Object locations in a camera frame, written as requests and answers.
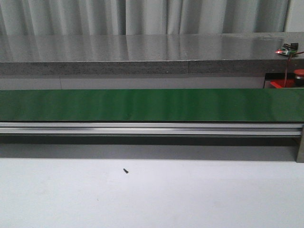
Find small green circuit board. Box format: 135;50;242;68
275;43;299;57

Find grey conveyor support leg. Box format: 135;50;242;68
296;128;304;163

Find grey curtain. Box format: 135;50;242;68
0;0;289;35

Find green conveyor belt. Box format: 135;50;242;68
0;88;304;122

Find red plastic bin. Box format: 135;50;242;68
270;79;304;89

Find thin sensor cable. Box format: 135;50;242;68
284;51;304;89

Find grey stone back bench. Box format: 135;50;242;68
0;32;304;75

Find aluminium conveyor side rail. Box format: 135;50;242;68
0;122;304;136

